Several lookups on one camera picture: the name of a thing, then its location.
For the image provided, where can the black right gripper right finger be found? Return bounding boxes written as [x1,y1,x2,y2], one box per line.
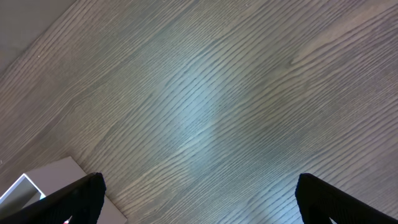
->
[295,173,397,224]

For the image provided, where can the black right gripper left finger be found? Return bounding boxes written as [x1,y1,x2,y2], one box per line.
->
[1,172,106,224]

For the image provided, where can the white cardboard box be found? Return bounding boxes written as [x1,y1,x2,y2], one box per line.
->
[0,156,128,224]

